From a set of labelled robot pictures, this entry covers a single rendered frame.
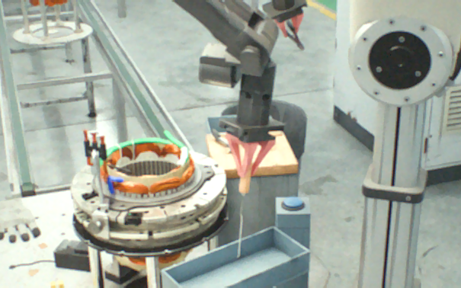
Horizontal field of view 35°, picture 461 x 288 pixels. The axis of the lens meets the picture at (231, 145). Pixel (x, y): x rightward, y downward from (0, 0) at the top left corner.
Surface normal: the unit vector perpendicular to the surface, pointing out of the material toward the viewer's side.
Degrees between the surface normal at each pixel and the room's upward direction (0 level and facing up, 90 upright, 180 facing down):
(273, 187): 90
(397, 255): 90
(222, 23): 99
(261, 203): 90
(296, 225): 90
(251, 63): 111
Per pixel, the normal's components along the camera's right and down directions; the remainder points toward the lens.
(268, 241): 0.57, 0.33
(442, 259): -0.02, -0.91
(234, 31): -0.26, 0.68
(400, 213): -0.32, 0.40
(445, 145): 0.32, 0.39
